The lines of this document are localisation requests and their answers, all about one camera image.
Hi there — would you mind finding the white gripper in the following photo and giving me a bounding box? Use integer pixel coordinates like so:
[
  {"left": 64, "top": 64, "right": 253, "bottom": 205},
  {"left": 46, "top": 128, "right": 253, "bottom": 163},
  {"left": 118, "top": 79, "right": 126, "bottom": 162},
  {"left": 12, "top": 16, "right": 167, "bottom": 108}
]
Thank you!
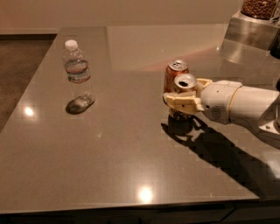
[{"left": 163, "top": 78, "right": 242, "bottom": 124}]

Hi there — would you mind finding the orange soda can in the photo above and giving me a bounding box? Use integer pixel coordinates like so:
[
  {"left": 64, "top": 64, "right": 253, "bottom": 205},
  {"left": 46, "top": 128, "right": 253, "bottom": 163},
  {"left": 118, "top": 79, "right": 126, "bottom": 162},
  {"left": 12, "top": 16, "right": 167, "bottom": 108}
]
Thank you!
[{"left": 170, "top": 73, "right": 197, "bottom": 121}]

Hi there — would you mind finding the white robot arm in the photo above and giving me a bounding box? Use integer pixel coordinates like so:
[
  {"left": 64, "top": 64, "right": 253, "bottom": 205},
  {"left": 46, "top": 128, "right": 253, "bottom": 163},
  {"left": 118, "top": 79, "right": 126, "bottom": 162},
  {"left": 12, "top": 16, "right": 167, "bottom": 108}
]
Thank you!
[{"left": 163, "top": 79, "right": 280, "bottom": 149}]

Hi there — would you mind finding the red coke can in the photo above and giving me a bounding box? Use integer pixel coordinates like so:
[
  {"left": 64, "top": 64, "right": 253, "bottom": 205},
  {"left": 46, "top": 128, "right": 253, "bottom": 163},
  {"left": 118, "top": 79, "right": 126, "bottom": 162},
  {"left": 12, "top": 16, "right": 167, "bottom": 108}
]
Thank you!
[{"left": 164, "top": 59, "right": 189, "bottom": 93}]

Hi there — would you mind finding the metal dispenser base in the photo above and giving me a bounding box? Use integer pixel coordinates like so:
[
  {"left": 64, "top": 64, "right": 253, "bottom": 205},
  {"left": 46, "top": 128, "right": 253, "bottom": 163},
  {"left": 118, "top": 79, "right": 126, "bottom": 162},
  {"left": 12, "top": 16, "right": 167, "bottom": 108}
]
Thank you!
[{"left": 225, "top": 11, "right": 280, "bottom": 51}]

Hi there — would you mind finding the jar of nuts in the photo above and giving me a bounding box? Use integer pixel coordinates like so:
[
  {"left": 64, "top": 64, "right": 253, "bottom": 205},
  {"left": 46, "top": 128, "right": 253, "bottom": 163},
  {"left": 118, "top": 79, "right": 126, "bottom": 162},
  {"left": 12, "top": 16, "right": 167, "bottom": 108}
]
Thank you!
[{"left": 241, "top": 0, "right": 277, "bottom": 20}]

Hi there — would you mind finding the clear plastic water bottle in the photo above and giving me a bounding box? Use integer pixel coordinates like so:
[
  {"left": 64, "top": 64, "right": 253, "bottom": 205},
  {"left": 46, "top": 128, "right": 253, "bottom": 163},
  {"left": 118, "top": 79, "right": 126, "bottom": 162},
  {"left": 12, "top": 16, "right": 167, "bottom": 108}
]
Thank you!
[{"left": 62, "top": 39, "right": 95, "bottom": 114}]

